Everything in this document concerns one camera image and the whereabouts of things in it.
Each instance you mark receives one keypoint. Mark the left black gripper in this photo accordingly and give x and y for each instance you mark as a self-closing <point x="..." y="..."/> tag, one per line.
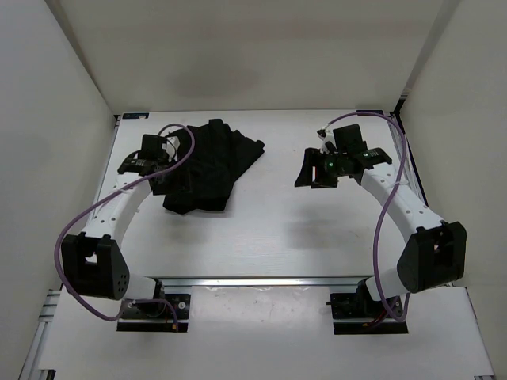
<point x="160" y="189"/>

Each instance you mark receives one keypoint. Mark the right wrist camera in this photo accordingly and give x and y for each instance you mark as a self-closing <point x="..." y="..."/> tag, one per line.
<point x="345" y="140"/>

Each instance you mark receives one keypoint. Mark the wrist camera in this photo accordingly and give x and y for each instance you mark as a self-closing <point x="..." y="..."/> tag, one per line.
<point x="159" y="148"/>
<point x="345" y="140"/>

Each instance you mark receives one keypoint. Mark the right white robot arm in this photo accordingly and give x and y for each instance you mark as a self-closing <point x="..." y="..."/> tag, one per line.
<point x="435" y="250"/>

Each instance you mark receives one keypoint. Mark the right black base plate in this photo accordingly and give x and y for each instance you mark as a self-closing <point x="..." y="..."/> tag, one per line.
<point x="357" y="314"/>

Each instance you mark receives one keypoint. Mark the black skirt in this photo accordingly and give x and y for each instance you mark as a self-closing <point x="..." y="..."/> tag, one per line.
<point x="206" y="180"/>

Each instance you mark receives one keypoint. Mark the aluminium front rail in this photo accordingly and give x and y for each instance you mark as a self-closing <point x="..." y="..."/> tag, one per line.
<point x="262" y="281"/>

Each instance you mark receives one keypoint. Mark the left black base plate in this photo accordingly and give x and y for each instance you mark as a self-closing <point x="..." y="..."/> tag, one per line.
<point x="158" y="317"/>

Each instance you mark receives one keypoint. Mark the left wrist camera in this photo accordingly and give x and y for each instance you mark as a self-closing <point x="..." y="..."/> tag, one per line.
<point x="159" y="148"/>

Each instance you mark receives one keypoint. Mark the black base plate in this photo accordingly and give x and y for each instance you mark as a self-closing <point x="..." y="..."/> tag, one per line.
<point x="357" y="314"/>
<point x="158" y="317"/>

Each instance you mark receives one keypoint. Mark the left blue label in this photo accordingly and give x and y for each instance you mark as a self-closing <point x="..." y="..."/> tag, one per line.
<point x="135" y="115"/>

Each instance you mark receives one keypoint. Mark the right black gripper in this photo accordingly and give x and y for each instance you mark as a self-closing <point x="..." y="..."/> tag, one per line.
<point x="312" y="158"/>

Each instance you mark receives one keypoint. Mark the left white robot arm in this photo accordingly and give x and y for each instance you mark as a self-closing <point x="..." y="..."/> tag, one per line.
<point x="92" y="260"/>

